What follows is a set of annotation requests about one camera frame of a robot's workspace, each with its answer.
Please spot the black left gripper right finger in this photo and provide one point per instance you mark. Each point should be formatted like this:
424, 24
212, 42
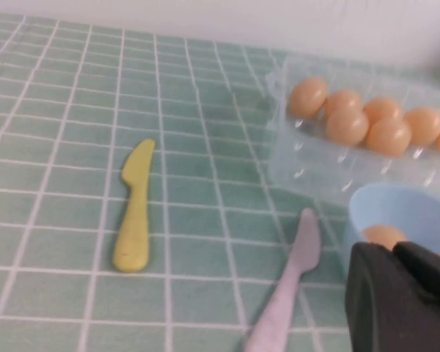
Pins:
432, 278

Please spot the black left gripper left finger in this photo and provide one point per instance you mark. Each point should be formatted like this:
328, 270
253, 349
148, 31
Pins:
381, 311

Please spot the clear plastic egg box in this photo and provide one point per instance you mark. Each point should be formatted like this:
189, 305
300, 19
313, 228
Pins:
315, 172

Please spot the light blue plastic bowl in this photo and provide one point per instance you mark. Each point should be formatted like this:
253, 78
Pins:
399, 205

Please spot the pink plastic knife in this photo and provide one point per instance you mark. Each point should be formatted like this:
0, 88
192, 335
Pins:
297, 264

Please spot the yellow plastic knife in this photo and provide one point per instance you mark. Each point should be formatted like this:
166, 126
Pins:
133, 220

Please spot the green checked tablecloth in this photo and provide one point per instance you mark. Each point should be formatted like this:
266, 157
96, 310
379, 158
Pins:
58, 110

